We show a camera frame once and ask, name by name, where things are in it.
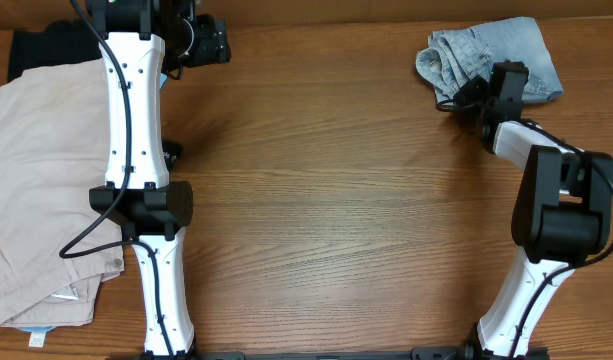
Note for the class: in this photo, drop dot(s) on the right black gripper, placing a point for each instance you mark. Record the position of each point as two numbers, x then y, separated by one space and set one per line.
461 100

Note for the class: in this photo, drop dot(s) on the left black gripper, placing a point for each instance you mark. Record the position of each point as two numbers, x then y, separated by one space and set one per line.
214 47

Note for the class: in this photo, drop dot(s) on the light blue denim shorts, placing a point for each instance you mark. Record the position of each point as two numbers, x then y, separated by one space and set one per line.
453 57

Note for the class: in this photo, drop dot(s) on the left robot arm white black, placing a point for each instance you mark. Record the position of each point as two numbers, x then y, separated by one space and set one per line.
142 44

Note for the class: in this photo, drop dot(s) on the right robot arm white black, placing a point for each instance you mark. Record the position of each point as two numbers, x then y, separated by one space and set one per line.
561 219

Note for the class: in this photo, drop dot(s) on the black garment with white logo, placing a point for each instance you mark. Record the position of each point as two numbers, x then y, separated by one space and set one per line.
171 151

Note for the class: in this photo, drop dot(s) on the black folded garment top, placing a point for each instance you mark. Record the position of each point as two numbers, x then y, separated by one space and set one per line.
62 42

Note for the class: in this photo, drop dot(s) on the beige folded shorts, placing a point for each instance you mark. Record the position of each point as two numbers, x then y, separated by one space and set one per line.
54 147

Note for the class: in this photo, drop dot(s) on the light blue folded garment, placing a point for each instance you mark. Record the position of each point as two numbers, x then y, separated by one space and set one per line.
42 329

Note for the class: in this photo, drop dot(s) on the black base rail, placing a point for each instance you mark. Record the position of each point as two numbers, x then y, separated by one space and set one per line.
419 353

